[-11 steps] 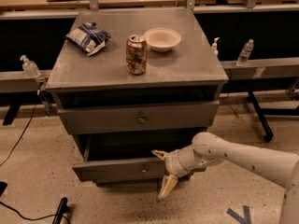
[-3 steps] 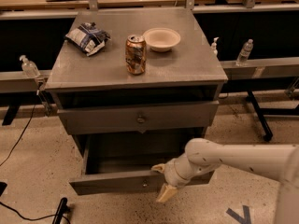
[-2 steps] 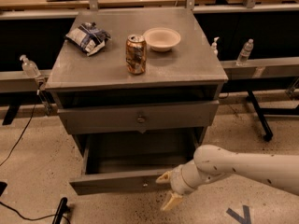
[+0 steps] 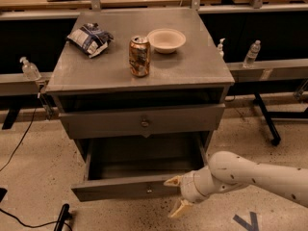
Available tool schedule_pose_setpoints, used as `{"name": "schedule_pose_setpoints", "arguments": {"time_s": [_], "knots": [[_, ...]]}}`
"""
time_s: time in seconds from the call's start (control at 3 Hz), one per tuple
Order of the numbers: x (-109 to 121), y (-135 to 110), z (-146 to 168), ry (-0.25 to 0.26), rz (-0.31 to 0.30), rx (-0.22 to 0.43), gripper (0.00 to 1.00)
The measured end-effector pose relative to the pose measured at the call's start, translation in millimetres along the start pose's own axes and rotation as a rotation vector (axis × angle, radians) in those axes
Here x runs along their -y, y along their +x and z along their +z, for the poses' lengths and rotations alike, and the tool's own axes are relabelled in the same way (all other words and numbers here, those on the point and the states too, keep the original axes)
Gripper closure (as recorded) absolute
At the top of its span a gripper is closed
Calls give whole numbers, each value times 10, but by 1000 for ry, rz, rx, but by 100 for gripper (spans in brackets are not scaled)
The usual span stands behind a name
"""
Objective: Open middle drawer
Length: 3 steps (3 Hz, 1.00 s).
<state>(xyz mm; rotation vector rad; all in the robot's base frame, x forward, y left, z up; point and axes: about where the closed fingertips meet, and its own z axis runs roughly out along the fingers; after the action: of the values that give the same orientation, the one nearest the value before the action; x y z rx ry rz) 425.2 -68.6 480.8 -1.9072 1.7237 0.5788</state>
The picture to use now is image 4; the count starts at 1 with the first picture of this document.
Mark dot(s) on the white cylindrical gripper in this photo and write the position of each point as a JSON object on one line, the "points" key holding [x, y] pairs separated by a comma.
{"points": [[188, 186]]}

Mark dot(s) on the grey drawer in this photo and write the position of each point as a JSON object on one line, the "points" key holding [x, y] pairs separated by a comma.
{"points": [[142, 121], [137, 167]]}

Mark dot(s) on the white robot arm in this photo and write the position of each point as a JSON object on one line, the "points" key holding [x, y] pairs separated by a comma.
{"points": [[226, 171]]}

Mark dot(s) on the grey top drawer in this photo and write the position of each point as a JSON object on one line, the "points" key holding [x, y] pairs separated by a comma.
{"points": [[142, 121]]}

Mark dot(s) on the grey drawer cabinet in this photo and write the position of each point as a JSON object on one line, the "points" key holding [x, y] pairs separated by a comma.
{"points": [[195, 74]]}

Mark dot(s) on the black table leg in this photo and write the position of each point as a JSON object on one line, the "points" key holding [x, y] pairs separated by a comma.
{"points": [[259, 101]]}

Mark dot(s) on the black stand foot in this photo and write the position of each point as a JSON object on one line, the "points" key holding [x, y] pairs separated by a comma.
{"points": [[63, 216]]}

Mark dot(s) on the orange soda can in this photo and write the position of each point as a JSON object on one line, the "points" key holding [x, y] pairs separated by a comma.
{"points": [[139, 55]]}

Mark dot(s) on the small white pump bottle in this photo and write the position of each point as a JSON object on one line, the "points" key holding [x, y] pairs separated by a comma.
{"points": [[220, 47]]}

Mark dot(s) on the white paper bowl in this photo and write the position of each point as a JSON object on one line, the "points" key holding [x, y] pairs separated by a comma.
{"points": [[165, 40]]}

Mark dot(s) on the clear plastic water bottle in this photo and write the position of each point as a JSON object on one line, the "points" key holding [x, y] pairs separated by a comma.
{"points": [[252, 54]]}

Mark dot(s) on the blue white chip bag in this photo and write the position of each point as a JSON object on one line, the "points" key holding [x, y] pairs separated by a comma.
{"points": [[90, 39]]}

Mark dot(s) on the clear sanitizer pump bottle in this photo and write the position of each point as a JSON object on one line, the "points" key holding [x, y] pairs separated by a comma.
{"points": [[30, 70]]}

